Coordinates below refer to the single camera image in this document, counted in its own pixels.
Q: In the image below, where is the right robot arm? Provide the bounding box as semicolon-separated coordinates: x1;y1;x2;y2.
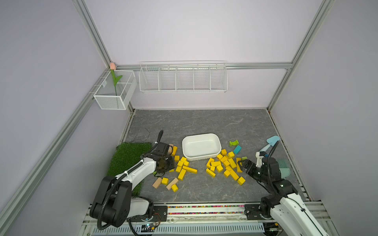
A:
237;157;328;236

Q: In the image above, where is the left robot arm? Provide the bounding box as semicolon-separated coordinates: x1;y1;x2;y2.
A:
90;141;174;231

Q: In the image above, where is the teal toy rake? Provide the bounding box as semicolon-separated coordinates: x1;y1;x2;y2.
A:
277;159;291;179

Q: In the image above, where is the long yellow block right diagonal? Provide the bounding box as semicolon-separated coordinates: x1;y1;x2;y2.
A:
226;166;239;181

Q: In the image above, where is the teal triangle block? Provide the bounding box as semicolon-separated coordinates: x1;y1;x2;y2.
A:
233;145;242;155

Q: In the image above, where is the green arch block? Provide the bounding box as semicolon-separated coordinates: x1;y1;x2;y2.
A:
229;140;239;147

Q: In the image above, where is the yellow rectangular block left pile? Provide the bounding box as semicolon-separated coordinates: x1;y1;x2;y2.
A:
177;169;187;181

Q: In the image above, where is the natural wood long block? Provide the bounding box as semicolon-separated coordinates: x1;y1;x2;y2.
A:
166;178;179;190

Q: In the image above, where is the natural wood block lower left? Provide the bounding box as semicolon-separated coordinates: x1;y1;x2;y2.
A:
153;177;162;189

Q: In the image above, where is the teal toy shovel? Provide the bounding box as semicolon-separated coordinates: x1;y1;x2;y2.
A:
260;135;280;151

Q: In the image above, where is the long yellow block left pile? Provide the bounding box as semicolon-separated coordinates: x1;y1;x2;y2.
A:
183;166;198;174

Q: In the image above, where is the yellow block right pile left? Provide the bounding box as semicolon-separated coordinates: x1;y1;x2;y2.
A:
206;169;216;178

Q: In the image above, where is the green artificial grass mat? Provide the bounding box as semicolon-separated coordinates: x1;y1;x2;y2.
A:
107;142;153;197

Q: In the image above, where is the yellow half cylinder block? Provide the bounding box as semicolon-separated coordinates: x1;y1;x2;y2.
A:
171;184;179;192

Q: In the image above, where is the white plastic bin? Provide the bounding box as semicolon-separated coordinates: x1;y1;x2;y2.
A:
182;133;221;161

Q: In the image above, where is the artificial pink tulip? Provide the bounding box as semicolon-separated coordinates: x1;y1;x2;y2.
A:
109;62;123;96

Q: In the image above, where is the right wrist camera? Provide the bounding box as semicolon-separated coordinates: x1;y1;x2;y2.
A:
256;151;266;168

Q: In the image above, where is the white mesh wall basket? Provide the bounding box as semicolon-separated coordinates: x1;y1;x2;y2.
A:
94;69;137;110

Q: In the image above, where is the white wire wall rack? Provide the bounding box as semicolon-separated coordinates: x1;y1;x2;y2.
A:
139;61;228;93

